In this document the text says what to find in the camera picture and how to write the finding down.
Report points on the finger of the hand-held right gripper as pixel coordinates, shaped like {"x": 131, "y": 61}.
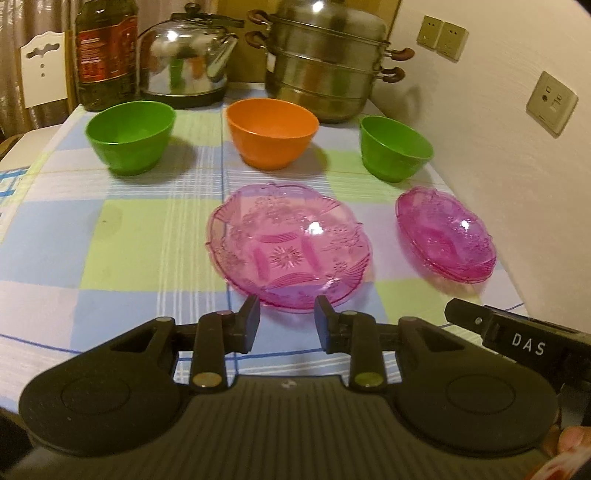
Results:
{"x": 464, "y": 316}

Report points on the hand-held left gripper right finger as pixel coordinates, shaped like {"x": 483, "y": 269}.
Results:
{"x": 322, "y": 325}

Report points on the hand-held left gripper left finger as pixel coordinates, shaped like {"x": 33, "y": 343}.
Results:
{"x": 250, "y": 323}

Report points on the large pink glass plate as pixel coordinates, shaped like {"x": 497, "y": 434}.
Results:
{"x": 286, "y": 249}

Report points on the small pink glass plate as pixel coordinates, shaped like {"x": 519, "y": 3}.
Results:
{"x": 443, "y": 230}

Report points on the green plastic bowl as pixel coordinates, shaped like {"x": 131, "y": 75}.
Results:
{"x": 395, "y": 147}
{"x": 129, "y": 134}

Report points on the orange plastic bowl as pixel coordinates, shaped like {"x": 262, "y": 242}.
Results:
{"x": 272, "y": 134}

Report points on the person's right hand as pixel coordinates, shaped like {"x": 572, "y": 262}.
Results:
{"x": 576, "y": 441}

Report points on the checked pastel tablecloth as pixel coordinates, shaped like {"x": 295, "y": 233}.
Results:
{"x": 138, "y": 258}

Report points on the stainless steel steamer pot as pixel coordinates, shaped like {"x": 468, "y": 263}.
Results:
{"x": 323, "y": 60}

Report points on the stainless steel kettle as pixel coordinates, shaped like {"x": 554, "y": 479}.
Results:
{"x": 184, "y": 60}

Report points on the cooking oil bottle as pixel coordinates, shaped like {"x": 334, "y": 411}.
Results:
{"x": 106, "y": 50}

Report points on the white wooden chair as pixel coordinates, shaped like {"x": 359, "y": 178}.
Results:
{"x": 44, "y": 69}

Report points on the beige curtain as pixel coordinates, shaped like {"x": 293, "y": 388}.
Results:
{"x": 27, "y": 18}

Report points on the beige wall switch socket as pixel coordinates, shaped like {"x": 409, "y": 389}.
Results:
{"x": 551, "y": 102}

